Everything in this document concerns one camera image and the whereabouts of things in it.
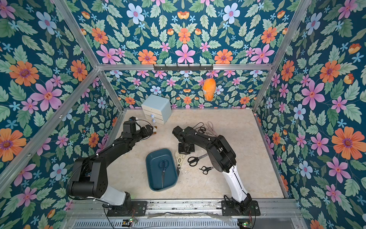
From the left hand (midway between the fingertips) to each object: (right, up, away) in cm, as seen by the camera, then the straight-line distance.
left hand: (148, 127), depth 93 cm
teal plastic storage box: (+10, -26, -6) cm, 28 cm away
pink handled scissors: (+43, -2, +15) cm, 45 cm away
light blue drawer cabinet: (+4, +13, +7) cm, 15 cm away
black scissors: (+36, -3, +16) cm, 40 cm away
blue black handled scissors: (+11, -23, -4) cm, 26 cm away
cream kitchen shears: (+20, -20, -2) cm, 28 cm away
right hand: (+24, -17, +3) cm, 30 cm away
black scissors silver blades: (+29, -22, -2) cm, 37 cm away
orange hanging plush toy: (+41, +27, +4) cm, 49 cm away
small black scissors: (+37, -26, -5) cm, 46 cm away
